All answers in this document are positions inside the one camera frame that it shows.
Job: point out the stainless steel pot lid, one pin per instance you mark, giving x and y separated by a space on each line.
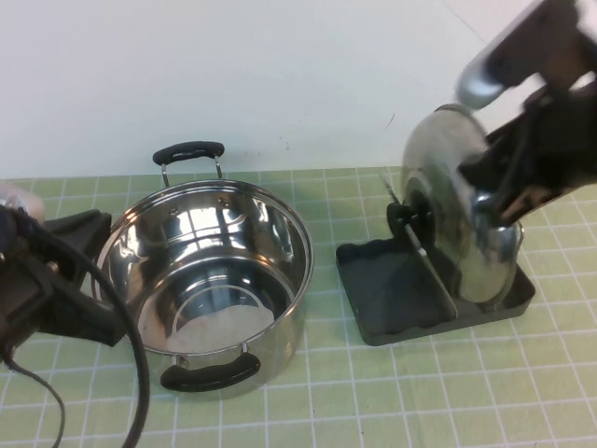
443 196

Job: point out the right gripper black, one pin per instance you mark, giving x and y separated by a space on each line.
559 140

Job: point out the green checkered tablecloth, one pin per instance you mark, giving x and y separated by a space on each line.
326 410

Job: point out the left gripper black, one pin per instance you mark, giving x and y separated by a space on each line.
23 280

